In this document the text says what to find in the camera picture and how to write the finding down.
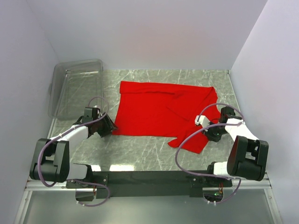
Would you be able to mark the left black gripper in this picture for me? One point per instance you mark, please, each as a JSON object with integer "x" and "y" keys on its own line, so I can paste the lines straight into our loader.
{"x": 109, "y": 126}

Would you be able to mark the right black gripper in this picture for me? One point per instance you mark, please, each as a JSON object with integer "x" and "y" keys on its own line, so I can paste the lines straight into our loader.
{"x": 210, "y": 136}

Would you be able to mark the red t shirt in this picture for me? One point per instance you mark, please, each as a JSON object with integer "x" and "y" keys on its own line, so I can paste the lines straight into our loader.
{"x": 163, "y": 110}

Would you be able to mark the clear plastic bin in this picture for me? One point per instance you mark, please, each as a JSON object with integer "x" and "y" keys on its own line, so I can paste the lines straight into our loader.
{"x": 73, "y": 85}

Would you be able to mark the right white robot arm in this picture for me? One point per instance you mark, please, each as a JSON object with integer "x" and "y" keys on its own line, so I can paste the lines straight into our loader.
{"x": 248, "y": 156}

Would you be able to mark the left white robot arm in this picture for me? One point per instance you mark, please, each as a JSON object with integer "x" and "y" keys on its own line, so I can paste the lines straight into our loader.
{"x": 51, "y": 160}

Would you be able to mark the black base beam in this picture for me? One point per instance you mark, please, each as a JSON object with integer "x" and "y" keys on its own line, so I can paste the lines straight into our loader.
{"x": 149, "y": 183}

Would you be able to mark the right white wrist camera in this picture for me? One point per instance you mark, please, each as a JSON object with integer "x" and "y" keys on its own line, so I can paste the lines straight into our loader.
{"x": 202, "y": 121}

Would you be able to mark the aluminium rail frame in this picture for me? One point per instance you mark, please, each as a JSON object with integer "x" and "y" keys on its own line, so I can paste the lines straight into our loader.
{"x": 87, "y": 195}

